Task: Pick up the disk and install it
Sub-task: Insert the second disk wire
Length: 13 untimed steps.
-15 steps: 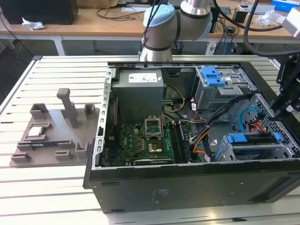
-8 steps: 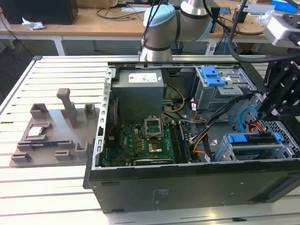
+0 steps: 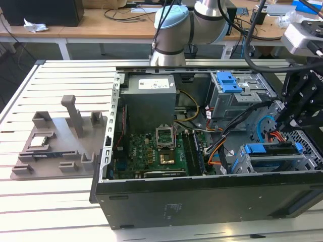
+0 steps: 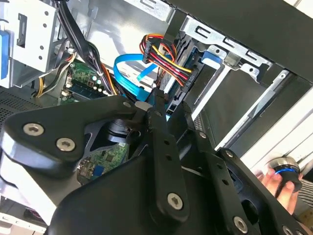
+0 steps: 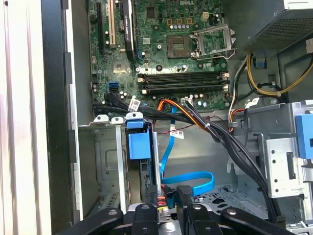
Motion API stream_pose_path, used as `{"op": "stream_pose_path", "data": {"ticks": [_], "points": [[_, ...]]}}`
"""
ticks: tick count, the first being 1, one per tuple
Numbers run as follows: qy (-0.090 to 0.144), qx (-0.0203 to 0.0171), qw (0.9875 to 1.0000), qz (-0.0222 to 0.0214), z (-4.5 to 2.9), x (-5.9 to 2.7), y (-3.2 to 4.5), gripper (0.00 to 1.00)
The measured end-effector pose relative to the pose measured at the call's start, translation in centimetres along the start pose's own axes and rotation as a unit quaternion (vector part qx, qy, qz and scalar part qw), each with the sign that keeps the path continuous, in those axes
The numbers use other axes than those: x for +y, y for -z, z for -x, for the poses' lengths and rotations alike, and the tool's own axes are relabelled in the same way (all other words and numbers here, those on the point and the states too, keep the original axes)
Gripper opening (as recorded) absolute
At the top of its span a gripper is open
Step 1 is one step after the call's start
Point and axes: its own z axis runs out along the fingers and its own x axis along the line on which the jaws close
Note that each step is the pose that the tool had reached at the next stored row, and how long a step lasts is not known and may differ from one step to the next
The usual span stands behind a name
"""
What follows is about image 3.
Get metal socket cover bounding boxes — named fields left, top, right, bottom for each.
left=155, top=125, right=176, bottom=151

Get yellow wire bundle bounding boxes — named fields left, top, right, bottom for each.
left=176, top=90, right=200, bottom=122

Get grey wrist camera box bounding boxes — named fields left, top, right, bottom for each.
left=281, top=20, right=323, bottom=56

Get large black box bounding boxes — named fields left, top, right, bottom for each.
left=0, top=0, right=85, bottom=27

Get hard disk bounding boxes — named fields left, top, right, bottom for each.
left=232, top=142, right=303, bottom=174

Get black cable coil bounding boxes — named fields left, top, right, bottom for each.
left=103, top=7, right=152, bottom=24

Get grey drive cage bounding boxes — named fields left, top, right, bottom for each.
left=209, top=71, right=278, bottom=127

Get black RAM stick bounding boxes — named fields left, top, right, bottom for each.
left=193, top=131, right=206, bottom=176

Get blue box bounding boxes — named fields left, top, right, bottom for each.
left=292, top=0, right=323, bottom=13

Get crumpled white paper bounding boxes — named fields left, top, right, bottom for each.
left=24, top=18, right=48, bottom=33

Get orange power wires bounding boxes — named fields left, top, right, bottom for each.
left=206, top=141, right=226, bottom=166

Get CPU socket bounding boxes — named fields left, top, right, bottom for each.
left=158, top=150, right=176, bottom=164

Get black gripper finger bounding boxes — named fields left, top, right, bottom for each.
left=276, top=69, right=310, bottom=131
left=285, top=84, right=323, bottom=132

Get wooden desk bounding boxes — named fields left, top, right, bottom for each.
left=0, top=7, right=323, bottom=61

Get black open PC case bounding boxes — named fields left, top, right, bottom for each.
left=89, top=59, right=323, bottom=230

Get clear plastic bag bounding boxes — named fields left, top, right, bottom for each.
left=275, top=11, right=303, bottom=28

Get orange wire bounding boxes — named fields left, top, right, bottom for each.
left=267, top=130, right=288, bottom=144

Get black cable bundle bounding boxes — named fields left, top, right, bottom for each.
left=205, top=100, right=275, bottom=155

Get blue wire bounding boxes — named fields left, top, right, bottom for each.
left=256, top=114, right=277, bottom=145

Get grey disk bay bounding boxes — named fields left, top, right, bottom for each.
left=231, top=142, right=318, bottom=174

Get grey flat box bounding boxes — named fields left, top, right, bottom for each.
left=266, top=4, right=297, bottom=16

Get silver CPU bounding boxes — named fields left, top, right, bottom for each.
left=29, top=137, right=48, bottom=149

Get grey power supply unit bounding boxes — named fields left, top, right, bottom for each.
left=120, top=75, right=177, bottom=132

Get blue RAM stick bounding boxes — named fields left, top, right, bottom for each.
left=32, top=152, right=56, bottom=159

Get blue cage latch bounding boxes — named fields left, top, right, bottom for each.
left=216, top=72, right=244, bottom=94

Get black RAM slot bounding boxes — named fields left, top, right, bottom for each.
left=183, top=133, right=195, bottom=176

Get black graphics card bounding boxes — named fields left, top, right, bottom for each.
left=135, top=169, right=188, bottom=179

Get red black wire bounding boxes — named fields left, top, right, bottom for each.
left=118, top=105, right=128, bottom=149

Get green motherboard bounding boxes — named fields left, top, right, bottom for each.
left=113, top=125, right=218, bottom=179

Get black waste basket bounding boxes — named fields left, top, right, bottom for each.
left=184, top=44, right=199, bottom=59

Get grey parts rack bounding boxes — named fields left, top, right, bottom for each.
left=10, top=94, right=109, bottom=181

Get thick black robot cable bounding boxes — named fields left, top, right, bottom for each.
left=243, top=0, right=305, bottom=74

